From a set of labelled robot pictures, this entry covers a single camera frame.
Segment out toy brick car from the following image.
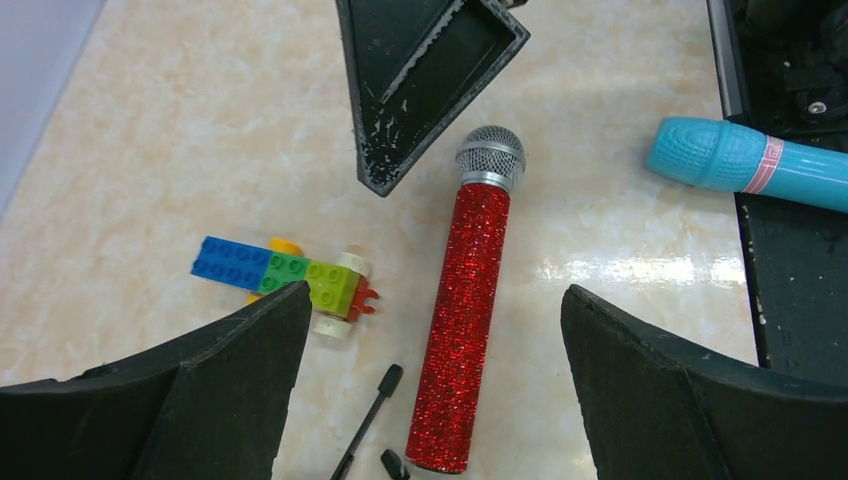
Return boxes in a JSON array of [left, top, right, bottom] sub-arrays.
[[191, 236, 380, 340]]

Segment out black tripod stand with shockmount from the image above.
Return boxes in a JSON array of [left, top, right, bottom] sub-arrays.
[[330, 364, 404, 480]]

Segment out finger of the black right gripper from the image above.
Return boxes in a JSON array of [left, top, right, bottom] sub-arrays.
[[336, 0, 531, 197]]

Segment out red glitter microphone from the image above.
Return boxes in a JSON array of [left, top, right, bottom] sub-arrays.
[[405, 125, 526, 474]]

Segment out teal microphone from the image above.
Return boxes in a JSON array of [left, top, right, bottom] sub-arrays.
[[645, 117, 847, 213]]

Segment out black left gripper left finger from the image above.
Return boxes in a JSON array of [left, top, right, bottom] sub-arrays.
[[1, 281, 311, 479]]

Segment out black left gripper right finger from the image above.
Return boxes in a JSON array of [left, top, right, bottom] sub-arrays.
[[561, 285, 847, 479]]

